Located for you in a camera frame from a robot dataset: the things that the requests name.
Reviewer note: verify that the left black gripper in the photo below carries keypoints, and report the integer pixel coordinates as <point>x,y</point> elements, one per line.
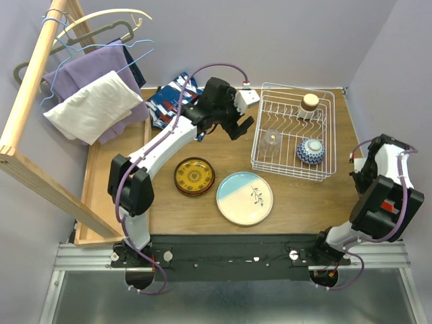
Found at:
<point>233,121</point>

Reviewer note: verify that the clear drinking glass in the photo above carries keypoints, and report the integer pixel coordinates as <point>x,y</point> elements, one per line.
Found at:
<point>270,143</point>

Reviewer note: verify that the white wire dish rack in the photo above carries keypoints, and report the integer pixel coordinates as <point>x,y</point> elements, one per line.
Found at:
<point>278,110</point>

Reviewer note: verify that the yellow patterned lacquer plate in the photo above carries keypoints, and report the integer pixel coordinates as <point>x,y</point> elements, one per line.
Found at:
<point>194,176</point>

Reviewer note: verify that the metal cup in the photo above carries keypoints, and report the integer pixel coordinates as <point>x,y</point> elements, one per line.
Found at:
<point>308,106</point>

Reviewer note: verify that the red patterned bowl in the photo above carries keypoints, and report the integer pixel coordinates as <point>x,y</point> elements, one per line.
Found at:
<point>310,151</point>

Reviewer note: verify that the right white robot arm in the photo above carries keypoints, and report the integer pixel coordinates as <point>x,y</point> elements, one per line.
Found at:
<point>387,201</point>

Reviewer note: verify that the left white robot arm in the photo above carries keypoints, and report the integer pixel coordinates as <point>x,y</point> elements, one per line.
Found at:
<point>130,178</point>

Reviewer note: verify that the wooden clothes rack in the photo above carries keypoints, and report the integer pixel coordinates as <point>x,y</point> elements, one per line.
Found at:
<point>20,167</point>

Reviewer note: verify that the blue and cream plate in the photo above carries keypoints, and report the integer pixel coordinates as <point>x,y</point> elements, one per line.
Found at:
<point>244,198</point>

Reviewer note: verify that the blue patterned cloth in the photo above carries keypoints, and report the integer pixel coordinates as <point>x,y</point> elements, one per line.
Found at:
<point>163,105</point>

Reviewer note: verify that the dark navy cloth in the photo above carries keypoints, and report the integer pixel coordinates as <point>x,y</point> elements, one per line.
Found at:
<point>137,74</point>

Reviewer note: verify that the white folded cloth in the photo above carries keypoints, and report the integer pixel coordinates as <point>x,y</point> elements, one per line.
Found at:
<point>104,103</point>

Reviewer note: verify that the purple cloth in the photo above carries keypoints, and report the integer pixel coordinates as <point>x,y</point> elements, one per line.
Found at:
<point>98,96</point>

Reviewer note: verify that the grey plastic hanger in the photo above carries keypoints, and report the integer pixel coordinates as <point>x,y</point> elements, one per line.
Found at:
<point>73,41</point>

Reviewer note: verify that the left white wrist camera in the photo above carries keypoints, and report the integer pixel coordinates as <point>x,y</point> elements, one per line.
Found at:
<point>245,99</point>

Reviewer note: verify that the black mounting base plate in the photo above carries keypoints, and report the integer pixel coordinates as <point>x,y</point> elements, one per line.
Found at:
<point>231,257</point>

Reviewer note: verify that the aluminium rail frame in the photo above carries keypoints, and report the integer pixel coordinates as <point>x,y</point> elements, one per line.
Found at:
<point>88,285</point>

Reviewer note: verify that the light blue wire hanger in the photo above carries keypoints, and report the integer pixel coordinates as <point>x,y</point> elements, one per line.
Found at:
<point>73,74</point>

